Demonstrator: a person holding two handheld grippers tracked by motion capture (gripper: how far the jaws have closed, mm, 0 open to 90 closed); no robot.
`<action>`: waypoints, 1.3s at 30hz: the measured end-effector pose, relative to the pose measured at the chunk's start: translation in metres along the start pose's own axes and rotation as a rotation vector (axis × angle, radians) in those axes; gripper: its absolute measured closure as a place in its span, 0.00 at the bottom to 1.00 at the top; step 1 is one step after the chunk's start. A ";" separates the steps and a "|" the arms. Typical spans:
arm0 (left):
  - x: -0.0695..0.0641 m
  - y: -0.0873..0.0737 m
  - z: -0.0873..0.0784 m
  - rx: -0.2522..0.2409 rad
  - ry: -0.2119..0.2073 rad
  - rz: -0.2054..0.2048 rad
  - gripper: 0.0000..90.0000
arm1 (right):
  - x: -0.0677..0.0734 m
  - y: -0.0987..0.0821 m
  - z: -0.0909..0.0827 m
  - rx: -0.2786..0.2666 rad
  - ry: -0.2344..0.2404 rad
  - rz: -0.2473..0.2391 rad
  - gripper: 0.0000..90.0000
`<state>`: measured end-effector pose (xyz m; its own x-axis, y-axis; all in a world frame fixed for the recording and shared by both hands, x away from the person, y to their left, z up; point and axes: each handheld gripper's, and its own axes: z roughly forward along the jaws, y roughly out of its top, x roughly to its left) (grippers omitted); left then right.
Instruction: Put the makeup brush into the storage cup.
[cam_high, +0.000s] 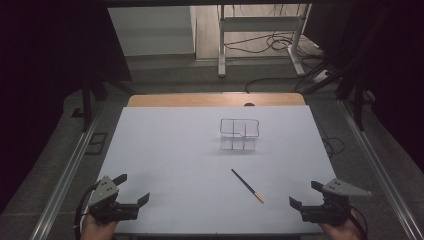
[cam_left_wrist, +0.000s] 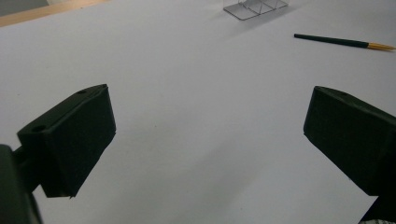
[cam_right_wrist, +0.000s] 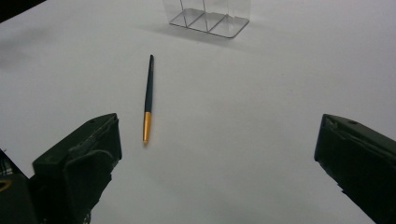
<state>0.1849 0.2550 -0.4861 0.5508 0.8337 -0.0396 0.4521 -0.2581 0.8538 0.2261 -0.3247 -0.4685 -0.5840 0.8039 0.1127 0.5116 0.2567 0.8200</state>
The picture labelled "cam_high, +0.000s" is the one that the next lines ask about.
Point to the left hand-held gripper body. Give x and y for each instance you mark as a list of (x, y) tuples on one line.
[(104, 193)]

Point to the black floor plate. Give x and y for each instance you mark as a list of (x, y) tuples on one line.
[(96, 143)]

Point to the metal floor rail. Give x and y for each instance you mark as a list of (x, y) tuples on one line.
[(376, 166), (66, 176)]

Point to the white table mat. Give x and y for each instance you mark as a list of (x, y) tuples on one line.
[(186, 160)]

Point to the dark table grommet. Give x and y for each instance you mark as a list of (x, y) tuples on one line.
[(249, 104)]

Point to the white desk frame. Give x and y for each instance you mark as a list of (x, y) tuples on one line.
[(260, 24)]

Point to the person's right hand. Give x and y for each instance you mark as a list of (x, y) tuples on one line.
[(340, 230)]

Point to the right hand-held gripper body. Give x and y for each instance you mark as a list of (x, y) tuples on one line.
[(328, 213)]

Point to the black metal stand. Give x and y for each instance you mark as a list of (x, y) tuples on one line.
[(358, 103), (87, 103)]

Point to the black curtain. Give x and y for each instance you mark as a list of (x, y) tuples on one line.
[(43, 66), (393, 66)]

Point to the white power strip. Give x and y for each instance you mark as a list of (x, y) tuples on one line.
[(321, 76)]

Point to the person's left hand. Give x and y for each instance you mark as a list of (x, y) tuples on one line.
[(96, 229)]

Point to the dark pencil with orange end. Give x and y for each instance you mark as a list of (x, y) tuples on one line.
[(248, 186)]

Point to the clear acrylic pen holder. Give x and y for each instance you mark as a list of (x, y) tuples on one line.
[(239, 128)]

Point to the white partition panel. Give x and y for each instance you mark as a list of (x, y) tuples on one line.
[(153, 30)]

